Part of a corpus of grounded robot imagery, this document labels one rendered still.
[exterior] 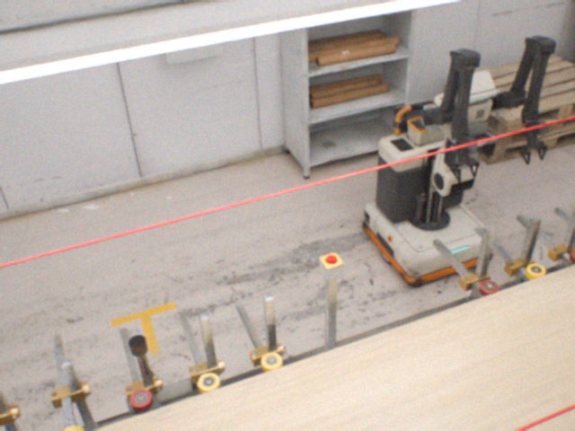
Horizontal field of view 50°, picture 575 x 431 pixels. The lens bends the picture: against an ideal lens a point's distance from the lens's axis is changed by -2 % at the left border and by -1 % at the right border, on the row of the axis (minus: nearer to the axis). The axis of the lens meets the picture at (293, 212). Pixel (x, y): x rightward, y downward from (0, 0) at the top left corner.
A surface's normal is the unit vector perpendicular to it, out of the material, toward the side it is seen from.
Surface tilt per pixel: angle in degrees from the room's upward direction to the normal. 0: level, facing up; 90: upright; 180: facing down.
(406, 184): 90
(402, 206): 90
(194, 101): 90
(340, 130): 0
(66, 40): 61
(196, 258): 0
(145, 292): 0
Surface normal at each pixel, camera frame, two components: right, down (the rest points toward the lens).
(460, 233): -0.03, -0.79
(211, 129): 0.38, 0.55
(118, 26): 0.32, 0.10
